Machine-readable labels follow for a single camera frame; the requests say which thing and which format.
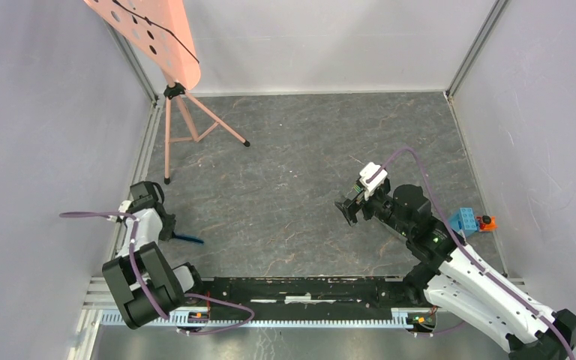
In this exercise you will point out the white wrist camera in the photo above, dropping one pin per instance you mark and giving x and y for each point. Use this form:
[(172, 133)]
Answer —
[(370, 178), (125, 207)]

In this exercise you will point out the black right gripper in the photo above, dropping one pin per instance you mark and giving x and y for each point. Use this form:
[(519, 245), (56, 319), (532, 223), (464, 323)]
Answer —
[(349, 208)]

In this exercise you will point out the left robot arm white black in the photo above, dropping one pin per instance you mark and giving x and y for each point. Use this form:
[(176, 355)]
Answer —
[(142, 283)]

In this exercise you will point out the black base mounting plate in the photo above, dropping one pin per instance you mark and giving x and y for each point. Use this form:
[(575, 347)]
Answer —
[(309, 298)]

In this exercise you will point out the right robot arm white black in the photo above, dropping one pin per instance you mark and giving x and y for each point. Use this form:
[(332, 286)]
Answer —
[(452, 276)]

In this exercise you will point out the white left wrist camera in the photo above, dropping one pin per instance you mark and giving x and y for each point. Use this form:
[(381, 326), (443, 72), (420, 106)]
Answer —
[(125, 207)]

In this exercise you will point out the pink music stand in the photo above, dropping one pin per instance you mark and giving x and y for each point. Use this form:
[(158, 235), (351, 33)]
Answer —
[(161, 30)]

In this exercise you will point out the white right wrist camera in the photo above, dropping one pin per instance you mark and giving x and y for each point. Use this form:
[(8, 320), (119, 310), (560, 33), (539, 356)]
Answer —
[(370, 178)]

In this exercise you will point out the blue toy brick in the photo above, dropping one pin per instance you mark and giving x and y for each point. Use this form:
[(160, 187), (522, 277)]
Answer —
[(464, 222)]

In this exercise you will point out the orange toy piece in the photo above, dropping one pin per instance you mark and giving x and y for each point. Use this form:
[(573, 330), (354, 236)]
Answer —
[(486, 223)]

